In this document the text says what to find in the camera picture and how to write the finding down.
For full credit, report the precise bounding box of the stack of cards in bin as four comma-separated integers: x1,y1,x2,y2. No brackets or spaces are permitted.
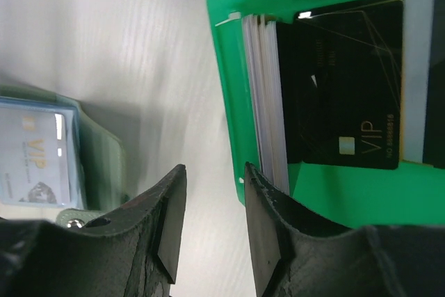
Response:
242,0,444,193

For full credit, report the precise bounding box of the silver VIP card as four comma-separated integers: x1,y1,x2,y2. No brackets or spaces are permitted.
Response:
1,103,79,207

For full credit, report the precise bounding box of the green plastic card bin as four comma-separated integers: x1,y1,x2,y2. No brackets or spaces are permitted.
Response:
207,0,444,227

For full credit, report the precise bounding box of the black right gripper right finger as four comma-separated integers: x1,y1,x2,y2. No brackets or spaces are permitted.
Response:
244,163,444,296

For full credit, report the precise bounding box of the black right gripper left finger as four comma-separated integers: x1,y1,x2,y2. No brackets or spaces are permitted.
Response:
1,164,187,296

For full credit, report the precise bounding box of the sage green leather card holder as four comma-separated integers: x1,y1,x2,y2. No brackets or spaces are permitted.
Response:
1,85,128,227

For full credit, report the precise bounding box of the black VIP card gold print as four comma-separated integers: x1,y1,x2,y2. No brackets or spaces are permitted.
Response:
294,0,404,170

